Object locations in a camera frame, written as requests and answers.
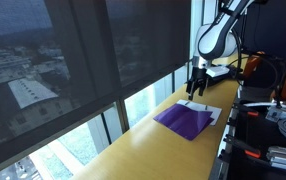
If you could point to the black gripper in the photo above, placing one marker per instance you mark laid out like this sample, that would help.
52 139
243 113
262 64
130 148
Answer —
199 76

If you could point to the purple file holder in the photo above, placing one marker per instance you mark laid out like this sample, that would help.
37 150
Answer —
183 121

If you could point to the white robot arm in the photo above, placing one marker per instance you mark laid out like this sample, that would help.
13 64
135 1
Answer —
213 40

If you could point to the white paper sheet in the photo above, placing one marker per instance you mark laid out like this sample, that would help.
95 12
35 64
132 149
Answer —
203 107

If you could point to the black cloth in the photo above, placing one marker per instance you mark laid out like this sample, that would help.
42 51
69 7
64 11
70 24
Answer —
221 80

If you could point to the long silver extrusion bar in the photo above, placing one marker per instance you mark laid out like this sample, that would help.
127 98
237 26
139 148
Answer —
259 104

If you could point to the grey mesh window blind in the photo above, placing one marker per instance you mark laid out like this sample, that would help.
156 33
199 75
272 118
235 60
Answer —
149 36
33 66

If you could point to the black vertical pole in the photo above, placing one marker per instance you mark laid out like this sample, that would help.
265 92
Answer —
244 23

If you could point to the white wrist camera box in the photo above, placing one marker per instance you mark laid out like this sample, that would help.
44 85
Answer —
218 71

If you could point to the silver corner bracket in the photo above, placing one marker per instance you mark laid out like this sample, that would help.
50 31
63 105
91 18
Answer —
273 114

